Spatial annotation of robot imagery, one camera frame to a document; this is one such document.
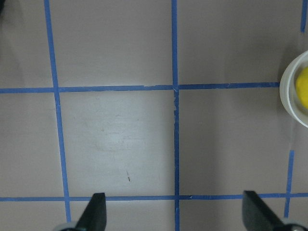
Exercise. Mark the white bowl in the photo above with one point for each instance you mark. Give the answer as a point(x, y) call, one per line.
point(288, 94)

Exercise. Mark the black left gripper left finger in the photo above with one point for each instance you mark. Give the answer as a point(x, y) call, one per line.
point(94, 217)

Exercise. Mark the yellow lemon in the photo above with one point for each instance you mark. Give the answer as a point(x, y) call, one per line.
point(301, 87)

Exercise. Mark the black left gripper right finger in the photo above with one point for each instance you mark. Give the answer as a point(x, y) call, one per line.
point(257, 216)

